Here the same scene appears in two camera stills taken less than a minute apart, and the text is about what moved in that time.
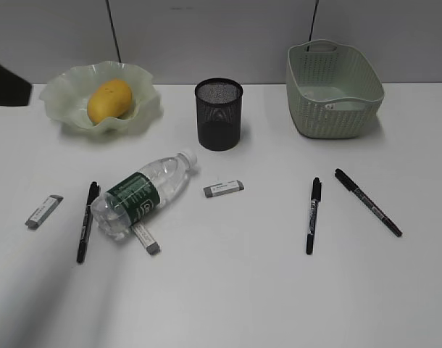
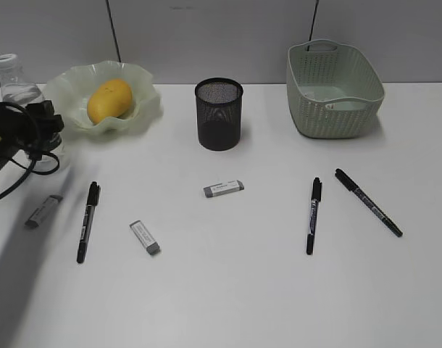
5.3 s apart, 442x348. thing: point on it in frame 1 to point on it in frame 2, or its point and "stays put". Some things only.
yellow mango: (112, 98) stays put
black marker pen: (353, 187) stays put
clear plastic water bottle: (119, 210) to (17, 87)
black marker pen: (94, 191) stays put
